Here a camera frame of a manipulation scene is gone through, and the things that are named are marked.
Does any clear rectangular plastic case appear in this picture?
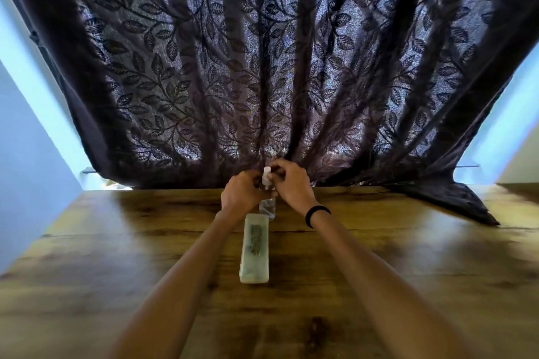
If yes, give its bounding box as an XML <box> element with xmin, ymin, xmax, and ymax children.
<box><xmin>239</xmin><ymin>213</ymin><xmax>270</xmax><ymax>284</ymax></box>

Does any person's right hand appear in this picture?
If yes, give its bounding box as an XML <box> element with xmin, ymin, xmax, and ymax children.
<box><xmin>267</xmin><ymin>158</ymin><xmax>319</xmax><ymax>217</ymax></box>

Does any person's left hand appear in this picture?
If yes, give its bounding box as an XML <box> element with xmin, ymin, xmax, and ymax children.
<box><xmin>220</xmin><ymin>170</ymin><xmax>270</xmax><ymax>217</ymax></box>

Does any black wristband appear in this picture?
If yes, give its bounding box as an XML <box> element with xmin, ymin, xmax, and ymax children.
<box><xmin>305</xmin><ymin>205</ymin><xmax>332</xmax><ymax>229</ymax></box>

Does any small clear spray bottle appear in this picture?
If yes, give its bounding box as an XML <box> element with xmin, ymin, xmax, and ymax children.
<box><xmin>259</xmin><ymin>166</ymin><xmax>277</xmax><ymax>221</ymax></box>

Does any person's left forearm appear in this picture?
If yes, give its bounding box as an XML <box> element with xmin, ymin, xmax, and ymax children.
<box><xmin>107</xmin><ymin>208</ymin><xmax>249</xmax><ymax>359</ymax></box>

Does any dark leaf-patterned curtain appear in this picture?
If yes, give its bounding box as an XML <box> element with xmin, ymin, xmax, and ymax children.
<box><xmin>0</xmin><ymin>0</ymin><xmax>539</xmax><ymax>227</ymax></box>

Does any person's right forearm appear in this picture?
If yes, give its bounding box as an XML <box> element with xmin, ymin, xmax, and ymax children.
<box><xmin>311</xmin><ymin>211</ymin><xmax>470</xmax><ymax>359</ymax></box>

